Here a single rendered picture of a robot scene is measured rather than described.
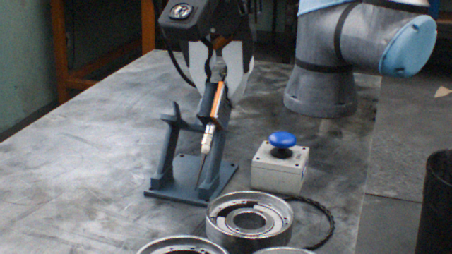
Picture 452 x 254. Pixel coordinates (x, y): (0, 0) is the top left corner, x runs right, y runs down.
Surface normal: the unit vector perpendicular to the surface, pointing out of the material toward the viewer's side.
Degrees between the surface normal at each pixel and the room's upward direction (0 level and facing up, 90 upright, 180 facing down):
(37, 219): 0
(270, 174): 90
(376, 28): 82
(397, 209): 0
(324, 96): 73
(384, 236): 0
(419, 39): 97
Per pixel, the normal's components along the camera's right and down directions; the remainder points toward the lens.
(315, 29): -0.74, 0.21
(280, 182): -0.31, 0.37
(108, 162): 0.03, -0.91
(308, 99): -0.51, 0.04
